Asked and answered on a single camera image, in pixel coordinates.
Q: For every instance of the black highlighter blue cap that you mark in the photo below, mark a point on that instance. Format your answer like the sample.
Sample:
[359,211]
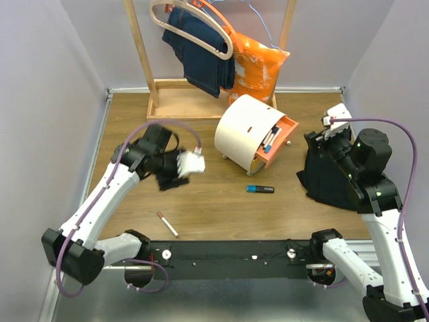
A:
[260,189]

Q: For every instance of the black cloth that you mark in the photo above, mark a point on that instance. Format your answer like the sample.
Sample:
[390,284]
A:
[322,177]

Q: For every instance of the light blue wire hanger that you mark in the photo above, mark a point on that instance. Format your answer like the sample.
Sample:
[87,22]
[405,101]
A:
[271,43]

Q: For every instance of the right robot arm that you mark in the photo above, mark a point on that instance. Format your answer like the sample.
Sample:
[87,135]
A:
[396,293]

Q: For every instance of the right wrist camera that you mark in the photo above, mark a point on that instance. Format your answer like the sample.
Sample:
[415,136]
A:
[336,120]

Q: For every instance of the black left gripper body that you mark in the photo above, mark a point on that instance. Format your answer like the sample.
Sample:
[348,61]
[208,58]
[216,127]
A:
[167,166]

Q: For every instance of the wooden clothes rack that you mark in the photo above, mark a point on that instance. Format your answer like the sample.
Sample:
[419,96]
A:
[176,98]

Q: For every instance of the beige clothes hanger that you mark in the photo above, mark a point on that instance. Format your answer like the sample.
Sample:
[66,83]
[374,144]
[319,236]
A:
[185,32]

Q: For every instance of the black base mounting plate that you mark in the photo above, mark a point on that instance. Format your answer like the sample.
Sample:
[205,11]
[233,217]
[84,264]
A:
[239,259]

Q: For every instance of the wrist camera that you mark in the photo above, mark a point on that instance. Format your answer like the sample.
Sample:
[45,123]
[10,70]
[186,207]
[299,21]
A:
[336,120]
[190,162]

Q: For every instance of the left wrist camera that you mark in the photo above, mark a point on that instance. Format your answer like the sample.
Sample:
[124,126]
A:
[190,162]

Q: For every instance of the dark blue jeans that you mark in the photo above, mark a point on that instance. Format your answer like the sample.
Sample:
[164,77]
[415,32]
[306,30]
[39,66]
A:
[201,68]

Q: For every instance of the white marker brown cap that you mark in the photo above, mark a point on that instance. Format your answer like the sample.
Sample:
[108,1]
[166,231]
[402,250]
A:
[168,225]

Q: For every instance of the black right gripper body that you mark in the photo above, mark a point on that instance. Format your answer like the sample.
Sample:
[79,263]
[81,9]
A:
[338,146]

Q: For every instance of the white marker dark blue cap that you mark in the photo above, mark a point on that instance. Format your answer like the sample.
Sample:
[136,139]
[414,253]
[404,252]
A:
[272,131]

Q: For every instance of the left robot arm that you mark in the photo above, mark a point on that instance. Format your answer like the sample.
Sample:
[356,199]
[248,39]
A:
[132,162]

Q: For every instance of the orange white garment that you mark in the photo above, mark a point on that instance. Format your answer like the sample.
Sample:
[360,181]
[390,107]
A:
[256,68]

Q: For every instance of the white rounded drawer organizer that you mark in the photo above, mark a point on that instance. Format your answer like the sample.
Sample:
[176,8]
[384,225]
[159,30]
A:
[242,128]

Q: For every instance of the aluminium frame rail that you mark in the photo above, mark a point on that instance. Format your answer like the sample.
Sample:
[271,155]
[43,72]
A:
[82,260]

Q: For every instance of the white marker light blue cap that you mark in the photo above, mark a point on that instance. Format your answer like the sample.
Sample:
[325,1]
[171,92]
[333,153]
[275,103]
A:
[272,139]

